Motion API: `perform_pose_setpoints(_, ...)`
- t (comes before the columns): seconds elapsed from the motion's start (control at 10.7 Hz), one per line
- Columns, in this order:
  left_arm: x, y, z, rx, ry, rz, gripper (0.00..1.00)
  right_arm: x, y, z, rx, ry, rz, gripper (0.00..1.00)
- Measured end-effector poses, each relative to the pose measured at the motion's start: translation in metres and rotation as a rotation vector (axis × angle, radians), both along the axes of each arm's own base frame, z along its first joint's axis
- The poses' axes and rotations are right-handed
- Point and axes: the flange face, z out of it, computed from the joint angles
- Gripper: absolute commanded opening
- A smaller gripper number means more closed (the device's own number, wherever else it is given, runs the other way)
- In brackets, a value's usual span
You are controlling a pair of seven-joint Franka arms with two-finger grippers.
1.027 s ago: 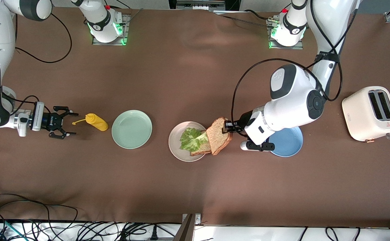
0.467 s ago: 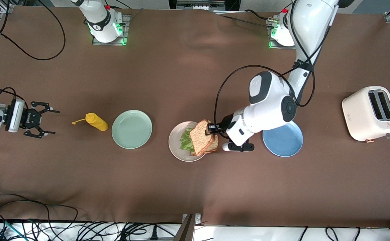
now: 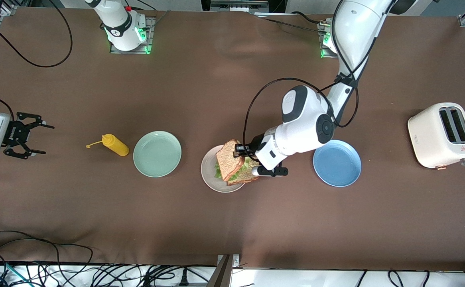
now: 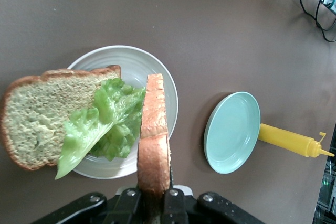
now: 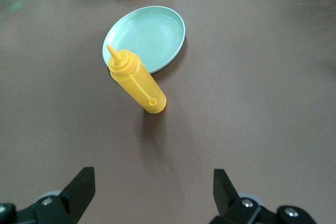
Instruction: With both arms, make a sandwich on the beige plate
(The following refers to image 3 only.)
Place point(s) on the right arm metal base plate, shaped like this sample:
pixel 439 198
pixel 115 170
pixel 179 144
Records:
pixel 115 50

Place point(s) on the green lettuce leaf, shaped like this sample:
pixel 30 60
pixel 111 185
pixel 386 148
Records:
pixel 242 169

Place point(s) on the brown bread slice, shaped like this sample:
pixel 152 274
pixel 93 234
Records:
pixel 228 159
pixel 248 178

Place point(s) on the metal table clamp bracket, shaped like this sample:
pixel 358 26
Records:
pixel 235 261

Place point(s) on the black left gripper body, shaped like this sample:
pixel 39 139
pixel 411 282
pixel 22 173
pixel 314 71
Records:
pixel 255 144

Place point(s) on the blue plate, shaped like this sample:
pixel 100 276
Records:
pixel 338 167

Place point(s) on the brown table cloth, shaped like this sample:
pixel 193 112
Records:
pixel 176 99

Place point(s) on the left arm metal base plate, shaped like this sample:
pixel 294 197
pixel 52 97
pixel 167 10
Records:
pixel 326 26

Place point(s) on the beige plate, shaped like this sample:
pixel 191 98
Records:
pixel 210 179

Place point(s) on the yellow mustard squeeze bottle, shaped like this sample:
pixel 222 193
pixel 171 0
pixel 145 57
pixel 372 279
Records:
pixel 117 146

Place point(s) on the black power plug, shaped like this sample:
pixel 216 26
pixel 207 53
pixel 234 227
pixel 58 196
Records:
pixel 183 279

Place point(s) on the white toaster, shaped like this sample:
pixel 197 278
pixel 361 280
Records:
pixel 428 139

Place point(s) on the mint green plate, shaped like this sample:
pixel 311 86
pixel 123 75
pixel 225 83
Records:
pixel 156 154

